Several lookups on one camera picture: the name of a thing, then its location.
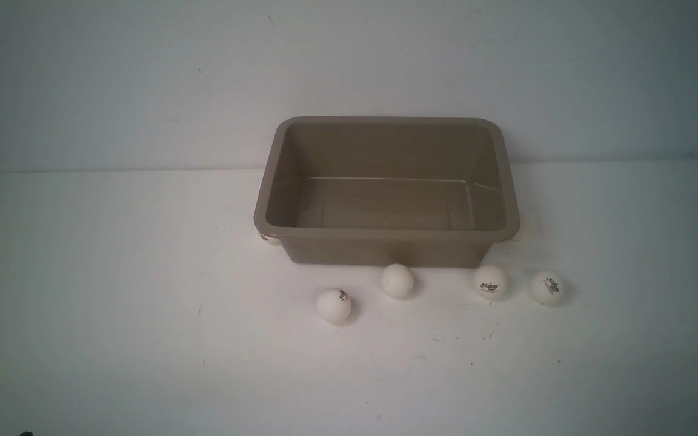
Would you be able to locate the white ping-pong ball with logo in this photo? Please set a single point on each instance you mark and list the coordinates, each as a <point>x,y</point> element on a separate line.
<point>491,282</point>

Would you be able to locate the tan plastic storage bin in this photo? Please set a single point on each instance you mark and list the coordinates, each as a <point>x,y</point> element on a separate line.
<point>381,190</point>

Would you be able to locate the white ball beside bin corner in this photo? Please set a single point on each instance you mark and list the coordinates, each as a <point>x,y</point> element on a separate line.
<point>270,240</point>

